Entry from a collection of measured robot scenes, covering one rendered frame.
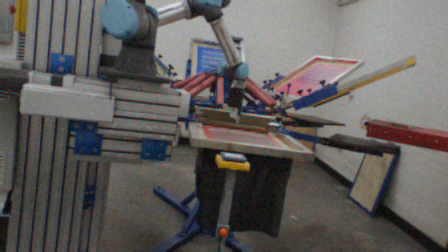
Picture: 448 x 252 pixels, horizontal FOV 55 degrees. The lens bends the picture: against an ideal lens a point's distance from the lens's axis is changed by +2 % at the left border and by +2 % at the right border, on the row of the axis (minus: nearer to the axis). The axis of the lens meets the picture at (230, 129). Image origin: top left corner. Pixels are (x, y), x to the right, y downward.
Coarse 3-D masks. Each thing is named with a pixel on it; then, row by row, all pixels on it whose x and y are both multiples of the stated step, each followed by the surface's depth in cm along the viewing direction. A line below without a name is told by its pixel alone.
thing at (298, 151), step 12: (192, 132) 204; (192, 144) 190; (204, 144) 191; (216, 144) 192; (228, 144) 192; (240, 144) 193; (252, 144) 196; (288, 144) 230; (300, 144) 218; (276, 156) 196; (288, 156) 197; (300, 156) 198; (312, 156) 198
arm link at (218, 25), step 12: (204, 12) 213; (216, 12) 213; (216, 24) 216; (216, 36) 220; (228, 36) 220; (228, 48) 222; (228, 60) 226; (240, 60) 227; (228, 72) 235; (240, 72) 226
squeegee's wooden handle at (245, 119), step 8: (208, 112) 248; (216, 112) 248; (224, 112) 249; (232, 112) 251; (216, 120) 249; (224, 120) 250; (232, 120) 251; (240, 120) 251; (248, 120) 252; (256, 120) 252; (264, 120) 253
